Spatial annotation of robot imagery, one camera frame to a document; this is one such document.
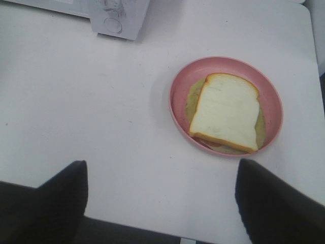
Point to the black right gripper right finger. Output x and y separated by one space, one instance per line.
272 211

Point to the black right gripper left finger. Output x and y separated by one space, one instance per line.
50 213

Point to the toast sandwich with lettuce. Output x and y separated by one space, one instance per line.
225 113

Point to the pink round plate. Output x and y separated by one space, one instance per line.
269 98

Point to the round white door button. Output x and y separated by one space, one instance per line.
112 25

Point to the white timer knob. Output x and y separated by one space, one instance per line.
114 6

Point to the white microwave oven body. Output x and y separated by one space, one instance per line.
131 19

